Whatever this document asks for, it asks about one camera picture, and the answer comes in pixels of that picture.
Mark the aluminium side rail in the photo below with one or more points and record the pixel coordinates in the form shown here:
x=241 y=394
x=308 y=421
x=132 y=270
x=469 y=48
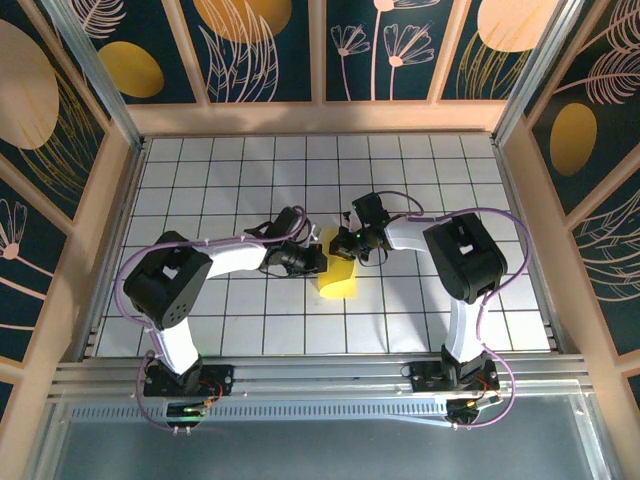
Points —
x=512 y=200
x=126 y=200

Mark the aluminium corner post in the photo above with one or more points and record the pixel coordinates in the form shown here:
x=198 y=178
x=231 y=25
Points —
x=535 y=70
x=95 y=75

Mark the white grid mat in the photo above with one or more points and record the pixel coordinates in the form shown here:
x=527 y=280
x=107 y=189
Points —
x=200 y=150

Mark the black connector board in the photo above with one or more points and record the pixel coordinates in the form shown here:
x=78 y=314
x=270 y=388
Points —
x=187 y=410

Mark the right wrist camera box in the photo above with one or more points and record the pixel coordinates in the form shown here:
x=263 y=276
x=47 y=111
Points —
x=346 y=219

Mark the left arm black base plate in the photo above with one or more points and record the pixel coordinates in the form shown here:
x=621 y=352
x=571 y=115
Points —
x=222 y=375

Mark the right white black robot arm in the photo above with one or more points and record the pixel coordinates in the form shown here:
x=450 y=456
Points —
x=465 y=260

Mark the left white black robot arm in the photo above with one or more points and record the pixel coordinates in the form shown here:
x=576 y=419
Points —
x=175 y=280

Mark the aluminium frame rail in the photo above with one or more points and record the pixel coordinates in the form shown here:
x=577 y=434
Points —
x=320 y=372

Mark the yellow paper sheet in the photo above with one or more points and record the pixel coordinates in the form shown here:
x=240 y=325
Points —
x=340 y=285

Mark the grey metal tray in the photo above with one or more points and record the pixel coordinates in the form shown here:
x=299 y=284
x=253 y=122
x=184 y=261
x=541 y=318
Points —
x=320 y=450

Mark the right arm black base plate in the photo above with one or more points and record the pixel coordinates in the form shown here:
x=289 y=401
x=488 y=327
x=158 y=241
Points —
x=422 y=380

